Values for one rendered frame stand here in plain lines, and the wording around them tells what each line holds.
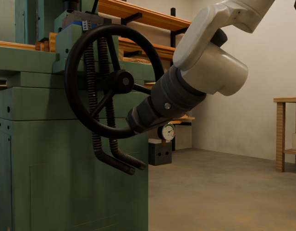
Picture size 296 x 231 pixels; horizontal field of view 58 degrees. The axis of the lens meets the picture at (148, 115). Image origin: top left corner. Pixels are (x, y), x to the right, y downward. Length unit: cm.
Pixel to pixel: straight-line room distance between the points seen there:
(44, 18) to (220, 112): 380
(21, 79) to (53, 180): 29
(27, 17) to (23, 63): 42
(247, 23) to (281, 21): 378
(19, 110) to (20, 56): 14
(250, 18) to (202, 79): 12
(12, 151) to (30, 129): 7
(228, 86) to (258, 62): 380
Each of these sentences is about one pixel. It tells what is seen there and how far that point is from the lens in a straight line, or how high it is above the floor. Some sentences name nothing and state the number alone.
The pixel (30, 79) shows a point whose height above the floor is 82.
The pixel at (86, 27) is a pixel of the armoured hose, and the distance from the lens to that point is 74.
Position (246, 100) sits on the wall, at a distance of 432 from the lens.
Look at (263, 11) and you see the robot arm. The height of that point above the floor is 89.
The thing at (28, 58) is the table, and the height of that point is 88.
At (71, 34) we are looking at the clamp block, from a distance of 74.
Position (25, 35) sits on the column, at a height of 102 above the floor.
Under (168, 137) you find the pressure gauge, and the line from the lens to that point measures 94.
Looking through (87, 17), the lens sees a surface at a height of 99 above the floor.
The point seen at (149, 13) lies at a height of 200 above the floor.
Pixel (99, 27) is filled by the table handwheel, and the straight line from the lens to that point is 67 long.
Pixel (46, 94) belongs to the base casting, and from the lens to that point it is 79.
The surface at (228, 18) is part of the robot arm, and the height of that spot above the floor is 88.
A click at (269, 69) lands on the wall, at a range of 419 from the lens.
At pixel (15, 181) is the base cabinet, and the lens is 80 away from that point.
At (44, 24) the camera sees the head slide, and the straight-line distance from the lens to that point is 109.
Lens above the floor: 75
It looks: 2 degrees down
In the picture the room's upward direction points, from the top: straight up
